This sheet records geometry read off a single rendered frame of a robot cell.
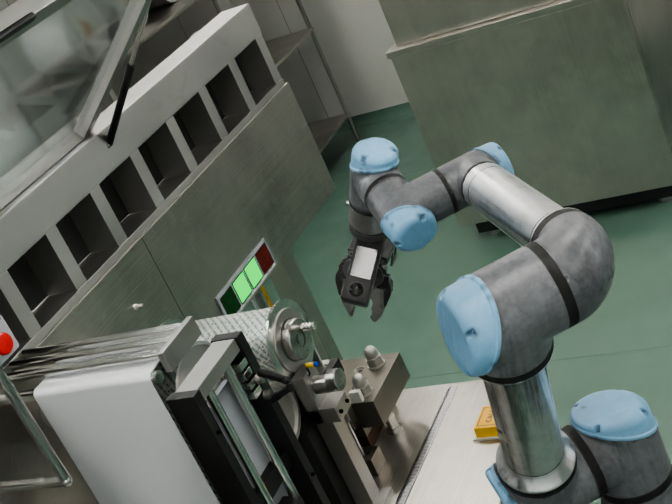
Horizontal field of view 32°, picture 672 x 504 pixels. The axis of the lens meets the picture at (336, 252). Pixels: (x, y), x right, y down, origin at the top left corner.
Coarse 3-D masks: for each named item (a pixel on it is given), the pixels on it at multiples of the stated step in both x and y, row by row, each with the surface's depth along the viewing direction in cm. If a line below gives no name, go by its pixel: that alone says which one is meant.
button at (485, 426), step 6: (486, 408) 225; (480, 414) 224; (486, 414) 224; (492, 414) 223; (480, 420) 223; (486, 420) 222; (492, 420) 221; (474, 426) 222; (480, 426) 221; (486, 426) 220; (492, 426) 220; (480, 432) 221; (486, 432) 221; (492, 432) 220
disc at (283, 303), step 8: (280, 304) 208; (288, 304) 210; (296, 304) 212; (272, 312) 205; (272, 320) 205; (304, 320) 214; (272, 328) 204; (272, 336) 204; (312, 336) 215; (272, 344) 203; (312, 344) 215; (272, 352) 203; (312, 352) 214; (272, 360) 203; (280, 368) 204
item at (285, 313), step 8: (280, 312) 207; (288, 312) 209; (296, 312) 211; (280, 320) 206; (280, 328) 206; (280, 336) 205; (280, 344) 205; (280, 352) 205; (280, 360) 204; (288, 360) 206; (304, 360) 211; (288, 368) 206; (296, 368) 208
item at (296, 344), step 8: (288, 320) 207; (296, 320) 208; (288, 328) 205; (296, 328) 207; (288, 336) 205; (296, 336) 207; (304, 336) 209; (288, 344) 205; (296, 344) 206; (304, 344) 209; (288, 352) 206; (296, 352) 206; (304, 352) 208; (296, 360) 208
